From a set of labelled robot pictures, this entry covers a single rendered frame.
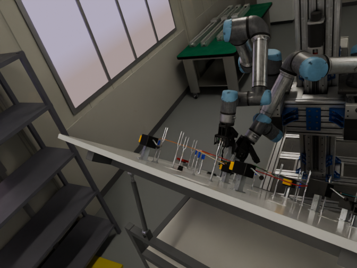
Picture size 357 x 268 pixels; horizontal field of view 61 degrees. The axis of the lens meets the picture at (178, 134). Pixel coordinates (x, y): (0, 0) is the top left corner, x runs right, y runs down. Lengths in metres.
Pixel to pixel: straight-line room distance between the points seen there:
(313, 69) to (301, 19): 0.57
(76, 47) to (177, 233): 2.06
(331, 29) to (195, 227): 1.41
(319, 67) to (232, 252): 0.99
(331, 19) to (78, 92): 2.21
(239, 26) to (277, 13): 5.53
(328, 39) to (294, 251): 1.26
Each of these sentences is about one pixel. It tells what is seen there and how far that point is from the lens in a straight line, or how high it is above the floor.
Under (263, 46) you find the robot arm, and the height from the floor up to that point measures 1.58.
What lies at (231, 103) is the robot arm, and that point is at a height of 1.43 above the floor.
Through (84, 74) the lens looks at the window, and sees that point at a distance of 3.19.
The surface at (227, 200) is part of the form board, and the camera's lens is 0.72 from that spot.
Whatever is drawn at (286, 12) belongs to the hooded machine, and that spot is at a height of 0.24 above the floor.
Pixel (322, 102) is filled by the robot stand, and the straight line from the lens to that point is 2.11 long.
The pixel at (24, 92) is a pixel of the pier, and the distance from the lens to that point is 2.68.
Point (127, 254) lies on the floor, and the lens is 2.86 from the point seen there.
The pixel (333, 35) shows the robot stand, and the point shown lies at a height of 1.41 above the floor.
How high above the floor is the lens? 2.14
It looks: 32 degrees down
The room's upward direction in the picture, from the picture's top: 17 degrees counter-clockwise
